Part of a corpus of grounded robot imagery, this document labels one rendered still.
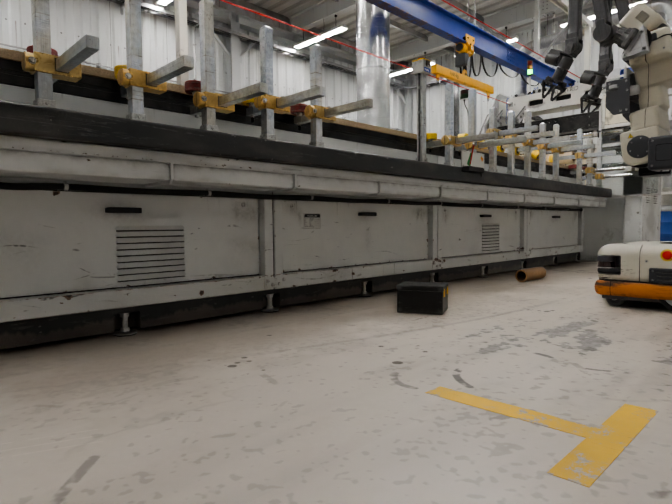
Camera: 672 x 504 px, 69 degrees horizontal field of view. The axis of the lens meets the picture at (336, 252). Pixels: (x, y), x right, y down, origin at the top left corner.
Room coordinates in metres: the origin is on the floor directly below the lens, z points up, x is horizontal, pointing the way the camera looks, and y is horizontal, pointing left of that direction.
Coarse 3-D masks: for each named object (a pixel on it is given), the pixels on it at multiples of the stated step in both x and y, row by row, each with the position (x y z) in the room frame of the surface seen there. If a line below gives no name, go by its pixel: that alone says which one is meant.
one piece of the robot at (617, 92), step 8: (624, 72) 2.33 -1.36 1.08; (632, 72) 2.39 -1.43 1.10; (616, 80) 2.34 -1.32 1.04; (624, 80) 2.32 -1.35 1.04; (608, 88) 2.36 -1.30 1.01; (616, 88) 2.33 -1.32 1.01; (624, 88) 2.31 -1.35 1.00; (632, 88) 2.30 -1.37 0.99; (608, 96) 2.36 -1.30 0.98; (616, 96) 2.34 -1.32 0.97; (624, 96) 2.31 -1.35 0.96; (632, 96) 2.35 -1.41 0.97; (608, 104) 2.36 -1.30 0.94; (616, 104) 2.34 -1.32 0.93; (624, 104) 2.31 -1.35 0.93; (632, 104) 2.52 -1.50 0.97; (616, 112) 2.34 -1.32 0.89; (624, 112) 2.31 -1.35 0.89; (632, 112) 2.52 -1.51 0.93
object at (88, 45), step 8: (80, 40) 1.21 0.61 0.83; (88, 40) 1.19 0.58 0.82; (96, 40) 1.20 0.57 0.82; (72, 48) 1.25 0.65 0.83; (80, 48) 1.21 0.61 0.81; (88, 48) 1.19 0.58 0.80; (96, 48) 1.20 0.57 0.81; (64, 56) 1.30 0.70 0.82; (72, 56) 1.25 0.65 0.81; (80, 56) 1.25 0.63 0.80; (88, 56) 1.25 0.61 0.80; (56, 64) 1.35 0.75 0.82; (64, 64) 1.30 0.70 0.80; (72, 64) 1.30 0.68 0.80; (56, 80) 1.44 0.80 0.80
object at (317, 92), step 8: (312, 88) 1.74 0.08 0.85; (320, 88) 1.71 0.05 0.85; (288, 96) 1.83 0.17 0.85; (296, 96) 1.80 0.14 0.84; (304, 96) 1.77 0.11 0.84; (312, 96) 1.74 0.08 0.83; (320, 96) 1.73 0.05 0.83; (280, 104) 1.86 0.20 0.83; (288, 104) 1.84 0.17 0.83; (248, 112) 2.01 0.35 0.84; (256, 112) 1.97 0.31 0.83
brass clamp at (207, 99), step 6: (198, 96) 1.66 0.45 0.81; (204, 96) 1.66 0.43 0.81; (210, 96) 1.68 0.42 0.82; (216, 96) 1.70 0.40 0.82; (198, 102) 1.66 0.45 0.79; (204, 102) 1.67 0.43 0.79; (210, 102) 1.68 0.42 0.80; (216, 102) 1.70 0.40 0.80; (198, 108) 1.70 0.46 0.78; (216, 108) 1.70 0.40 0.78; (222, 108) 1.71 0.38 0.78; (228, 108) 1.73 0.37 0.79; (234, 108) 1.75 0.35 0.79
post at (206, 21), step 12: (204, 0) 1.68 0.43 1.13; (204, 12) 1.68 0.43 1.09; (204, 24) 1.68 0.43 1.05; (204, 36) 1.68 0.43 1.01; (204, 48) 1.68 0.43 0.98; (204, 60) 1.68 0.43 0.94; (204, 72) 1.68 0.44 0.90; (204, 84) 1.68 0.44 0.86; (204, 108) 1.69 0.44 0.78; (204, 120) 1.69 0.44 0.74
